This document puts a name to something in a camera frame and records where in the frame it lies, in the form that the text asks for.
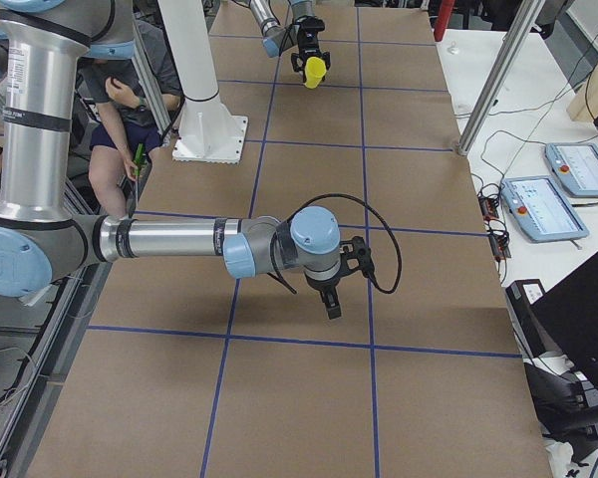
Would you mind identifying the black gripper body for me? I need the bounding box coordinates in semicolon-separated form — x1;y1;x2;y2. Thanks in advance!
304;271;340;294
294;16;325;63

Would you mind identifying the yellow plastic cup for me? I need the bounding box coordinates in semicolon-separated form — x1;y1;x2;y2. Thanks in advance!
303;56;328;90

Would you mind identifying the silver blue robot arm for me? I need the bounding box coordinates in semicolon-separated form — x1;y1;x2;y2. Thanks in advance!
247;0;331;89
0;1;347;319

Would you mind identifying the red cylinder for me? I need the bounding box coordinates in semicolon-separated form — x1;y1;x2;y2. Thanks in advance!
434;0;455;42

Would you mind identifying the green pen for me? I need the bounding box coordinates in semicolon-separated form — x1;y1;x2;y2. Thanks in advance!
134;143;146;180

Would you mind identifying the seated person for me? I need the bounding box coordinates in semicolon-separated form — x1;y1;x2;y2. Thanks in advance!
74;19;185;220

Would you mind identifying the near blue teach pendant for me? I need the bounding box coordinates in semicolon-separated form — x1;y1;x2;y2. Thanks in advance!
500;175;589;243

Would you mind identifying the blue teach pendant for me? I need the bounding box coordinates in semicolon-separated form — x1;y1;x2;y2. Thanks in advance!
500;175;589;243
545;142;598;198

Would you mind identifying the far blue teach pendant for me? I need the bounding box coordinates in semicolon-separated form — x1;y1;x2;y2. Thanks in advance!
545;142;598;198

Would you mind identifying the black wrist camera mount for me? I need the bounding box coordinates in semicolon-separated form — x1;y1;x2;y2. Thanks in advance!
338;236;376;280

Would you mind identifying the black camera cable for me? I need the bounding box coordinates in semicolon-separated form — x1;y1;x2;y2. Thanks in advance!
271;192;403;295

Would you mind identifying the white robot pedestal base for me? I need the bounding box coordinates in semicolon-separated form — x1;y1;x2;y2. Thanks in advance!
158;0;248;164

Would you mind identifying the aluminium frame post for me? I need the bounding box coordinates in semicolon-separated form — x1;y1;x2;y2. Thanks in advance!
456;0;545;156

